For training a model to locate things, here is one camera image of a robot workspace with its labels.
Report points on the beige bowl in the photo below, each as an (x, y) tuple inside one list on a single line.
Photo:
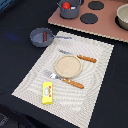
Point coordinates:
[(122, 14)]

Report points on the red toy tomato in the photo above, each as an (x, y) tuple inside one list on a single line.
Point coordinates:
[(66, 5)]

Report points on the brown toy stove board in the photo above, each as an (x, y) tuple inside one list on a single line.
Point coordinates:
[(105, 26)]

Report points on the yellow butter box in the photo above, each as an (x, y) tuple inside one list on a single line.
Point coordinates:
[(47, 93)]

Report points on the wooden handled toy knife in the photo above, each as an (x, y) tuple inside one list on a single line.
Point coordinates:
[(79, 56)]

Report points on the grey toy saucepan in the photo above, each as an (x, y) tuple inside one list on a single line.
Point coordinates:
[(36, 37)]

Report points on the grey toy pot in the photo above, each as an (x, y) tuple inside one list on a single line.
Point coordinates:
[(73, 12)]

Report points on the brown toy sausage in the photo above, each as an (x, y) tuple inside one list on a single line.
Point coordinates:
[(44, 36)]

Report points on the round wooden plate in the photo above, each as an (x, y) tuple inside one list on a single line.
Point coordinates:
[(68, 66)]

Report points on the wooden handled toy fork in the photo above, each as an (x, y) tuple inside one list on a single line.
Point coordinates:
[(66, 80)]

